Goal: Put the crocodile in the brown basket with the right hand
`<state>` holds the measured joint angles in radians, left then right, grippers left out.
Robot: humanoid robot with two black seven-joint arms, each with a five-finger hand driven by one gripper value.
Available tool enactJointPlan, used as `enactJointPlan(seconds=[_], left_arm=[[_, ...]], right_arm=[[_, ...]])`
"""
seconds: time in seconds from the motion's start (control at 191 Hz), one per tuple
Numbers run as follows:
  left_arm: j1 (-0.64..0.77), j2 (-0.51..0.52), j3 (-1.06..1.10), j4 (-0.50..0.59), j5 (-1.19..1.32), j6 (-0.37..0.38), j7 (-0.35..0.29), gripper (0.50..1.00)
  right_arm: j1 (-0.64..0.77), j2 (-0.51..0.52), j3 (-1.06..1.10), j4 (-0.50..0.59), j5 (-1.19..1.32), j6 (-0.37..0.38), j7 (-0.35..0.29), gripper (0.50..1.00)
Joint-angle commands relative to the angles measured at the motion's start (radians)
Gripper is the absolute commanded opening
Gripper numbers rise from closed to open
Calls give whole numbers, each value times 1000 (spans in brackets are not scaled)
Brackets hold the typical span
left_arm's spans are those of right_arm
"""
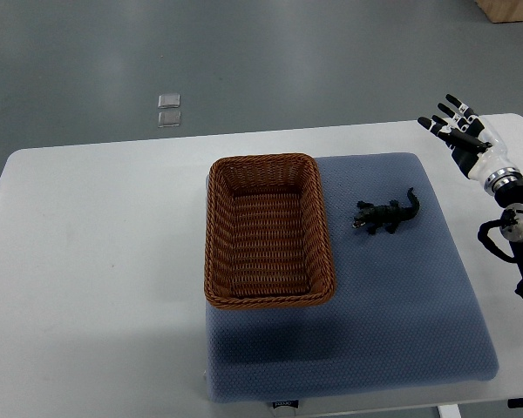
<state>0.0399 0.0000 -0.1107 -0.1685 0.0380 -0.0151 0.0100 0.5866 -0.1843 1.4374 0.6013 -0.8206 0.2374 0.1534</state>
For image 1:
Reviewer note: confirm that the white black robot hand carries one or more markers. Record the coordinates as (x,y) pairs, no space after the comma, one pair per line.
(476,148)

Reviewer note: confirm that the dark toy crocodile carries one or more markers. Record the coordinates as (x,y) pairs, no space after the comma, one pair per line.
(387,216)

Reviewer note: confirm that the brown wicker basket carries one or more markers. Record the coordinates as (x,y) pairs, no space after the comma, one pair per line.
(267,238)

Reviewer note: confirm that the wooden box corner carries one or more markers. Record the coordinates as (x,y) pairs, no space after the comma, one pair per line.
(502,11)

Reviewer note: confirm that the blue grey foam mat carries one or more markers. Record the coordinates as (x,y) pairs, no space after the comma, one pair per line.
(404,313)

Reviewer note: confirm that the white table leg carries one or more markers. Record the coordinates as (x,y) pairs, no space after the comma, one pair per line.
(449,411)

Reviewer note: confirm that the upper floor socket plate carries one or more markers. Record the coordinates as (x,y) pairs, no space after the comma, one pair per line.
(169,100)

